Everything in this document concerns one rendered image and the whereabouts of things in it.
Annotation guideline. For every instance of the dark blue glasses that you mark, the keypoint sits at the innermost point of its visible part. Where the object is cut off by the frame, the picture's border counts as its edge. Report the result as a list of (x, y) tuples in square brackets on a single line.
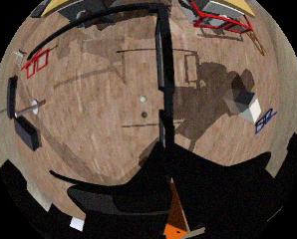
[(260, 123)]

